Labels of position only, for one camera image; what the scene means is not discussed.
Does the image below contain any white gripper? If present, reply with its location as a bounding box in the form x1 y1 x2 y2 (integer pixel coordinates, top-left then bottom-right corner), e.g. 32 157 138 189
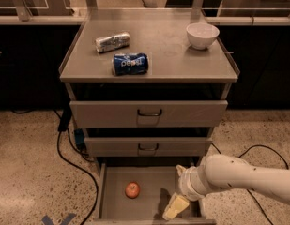
162 165 204 220

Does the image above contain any red apple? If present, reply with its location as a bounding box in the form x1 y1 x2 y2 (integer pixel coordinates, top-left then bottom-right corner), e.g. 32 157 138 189
125 182 140 199

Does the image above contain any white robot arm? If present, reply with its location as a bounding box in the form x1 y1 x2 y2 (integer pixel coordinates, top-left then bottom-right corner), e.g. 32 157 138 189
162 154 290 220

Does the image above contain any open bottom drawer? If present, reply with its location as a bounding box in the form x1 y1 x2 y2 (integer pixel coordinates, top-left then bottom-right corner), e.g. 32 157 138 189
95 163 216 225

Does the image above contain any middle drawer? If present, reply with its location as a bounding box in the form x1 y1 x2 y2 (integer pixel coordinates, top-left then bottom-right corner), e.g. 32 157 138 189
84 137 211 157

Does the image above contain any top drawer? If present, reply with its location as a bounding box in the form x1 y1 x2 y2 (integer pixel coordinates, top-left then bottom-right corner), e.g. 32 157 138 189
70 100 227 128

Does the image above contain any grey drawer cabinet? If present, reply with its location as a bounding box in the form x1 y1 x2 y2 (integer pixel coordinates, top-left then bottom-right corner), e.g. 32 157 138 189
60 8 238 225

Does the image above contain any dark background counter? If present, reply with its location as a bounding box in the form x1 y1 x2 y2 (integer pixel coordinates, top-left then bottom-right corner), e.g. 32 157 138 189
0 9 290 110

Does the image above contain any blue power adapter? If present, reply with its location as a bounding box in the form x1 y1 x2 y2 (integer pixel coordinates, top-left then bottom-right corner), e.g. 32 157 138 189
74 128 85 150

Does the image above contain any blue pepsi can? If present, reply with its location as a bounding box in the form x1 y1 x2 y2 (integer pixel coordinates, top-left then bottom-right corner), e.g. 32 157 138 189
113 53 148 76

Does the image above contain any white ceramic bowl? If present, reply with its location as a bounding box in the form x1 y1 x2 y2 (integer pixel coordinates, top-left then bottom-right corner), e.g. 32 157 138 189
186 22 220 50

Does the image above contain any black cable right floor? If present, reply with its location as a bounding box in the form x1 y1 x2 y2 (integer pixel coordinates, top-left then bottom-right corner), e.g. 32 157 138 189
211 142 290 225

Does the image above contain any black cable floor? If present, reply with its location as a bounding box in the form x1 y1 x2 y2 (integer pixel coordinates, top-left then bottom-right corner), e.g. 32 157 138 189
53 109 99 225
211 142 290 225

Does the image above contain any black cable left floor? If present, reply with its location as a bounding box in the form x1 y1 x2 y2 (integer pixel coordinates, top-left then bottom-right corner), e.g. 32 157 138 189
53 109 99 225

